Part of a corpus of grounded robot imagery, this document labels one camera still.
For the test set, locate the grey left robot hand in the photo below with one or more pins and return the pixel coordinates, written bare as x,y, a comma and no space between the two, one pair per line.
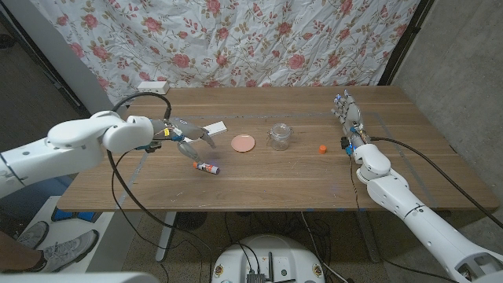
181,127

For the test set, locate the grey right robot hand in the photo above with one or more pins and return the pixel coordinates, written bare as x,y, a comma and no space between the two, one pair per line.
351,116

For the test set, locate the small orange cap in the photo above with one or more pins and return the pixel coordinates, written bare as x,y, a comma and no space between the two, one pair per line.
322,149

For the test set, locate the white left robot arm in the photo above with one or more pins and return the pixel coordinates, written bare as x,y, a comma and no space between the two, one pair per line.
70,137

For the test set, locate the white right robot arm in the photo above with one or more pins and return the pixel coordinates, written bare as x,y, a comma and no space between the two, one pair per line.
412,212

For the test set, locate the round pink jar lid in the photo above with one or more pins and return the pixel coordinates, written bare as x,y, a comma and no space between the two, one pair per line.
243,143

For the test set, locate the clear glass jar cup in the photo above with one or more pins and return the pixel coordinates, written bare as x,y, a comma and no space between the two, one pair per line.
280,137

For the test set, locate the flat white rectangular box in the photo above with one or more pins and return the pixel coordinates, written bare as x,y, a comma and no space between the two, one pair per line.
218,127

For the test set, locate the white power strip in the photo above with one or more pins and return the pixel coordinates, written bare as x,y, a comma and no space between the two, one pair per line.
153,88

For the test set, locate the black round floor fan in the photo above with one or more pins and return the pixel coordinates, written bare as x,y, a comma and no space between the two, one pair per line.
190,221

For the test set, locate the floral backdrop cloth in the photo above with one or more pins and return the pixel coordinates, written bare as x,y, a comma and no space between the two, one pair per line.
236,39

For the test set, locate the metal table leg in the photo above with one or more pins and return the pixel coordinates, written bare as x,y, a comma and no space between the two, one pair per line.
165,236
367,236

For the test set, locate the blue floor block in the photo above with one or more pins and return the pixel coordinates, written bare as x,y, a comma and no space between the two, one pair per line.
74,215

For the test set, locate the white robot torso base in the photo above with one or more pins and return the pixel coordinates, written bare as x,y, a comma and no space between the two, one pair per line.
271,255

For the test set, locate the white robot head rim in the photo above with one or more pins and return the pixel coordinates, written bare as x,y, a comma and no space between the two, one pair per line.
78,278

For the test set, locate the person's bare leg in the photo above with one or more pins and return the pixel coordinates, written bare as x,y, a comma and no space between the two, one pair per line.
15,253

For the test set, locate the black backdrop post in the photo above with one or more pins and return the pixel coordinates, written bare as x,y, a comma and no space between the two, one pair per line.
404,43

